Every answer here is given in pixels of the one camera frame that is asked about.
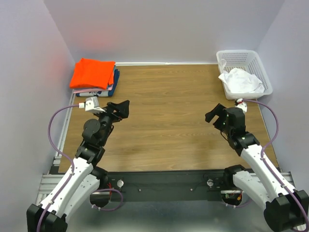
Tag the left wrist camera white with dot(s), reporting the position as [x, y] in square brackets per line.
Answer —
[91, 105]

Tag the aluminium frame rail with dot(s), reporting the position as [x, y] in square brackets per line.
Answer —
[49, 181]

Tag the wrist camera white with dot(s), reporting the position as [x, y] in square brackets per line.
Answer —
[91, 105]
[241, 104]

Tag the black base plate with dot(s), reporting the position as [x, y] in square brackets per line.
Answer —
[167, 186]

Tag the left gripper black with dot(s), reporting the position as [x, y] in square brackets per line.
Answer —
[122, 109]

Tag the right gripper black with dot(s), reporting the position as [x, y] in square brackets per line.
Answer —
[220, 110]

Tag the orange folded t shirt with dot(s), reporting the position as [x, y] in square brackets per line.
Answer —
[90, 73]

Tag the blue white folded t shirt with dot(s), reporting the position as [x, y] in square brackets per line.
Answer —
[106, 90]

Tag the left side aluminium rail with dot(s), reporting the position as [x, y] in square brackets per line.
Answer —
[60, 146]

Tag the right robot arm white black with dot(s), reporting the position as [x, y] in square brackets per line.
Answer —
[284, 207]

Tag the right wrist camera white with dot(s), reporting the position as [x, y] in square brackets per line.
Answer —
[241, 104]

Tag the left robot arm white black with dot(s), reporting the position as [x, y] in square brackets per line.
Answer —
[83, 177]

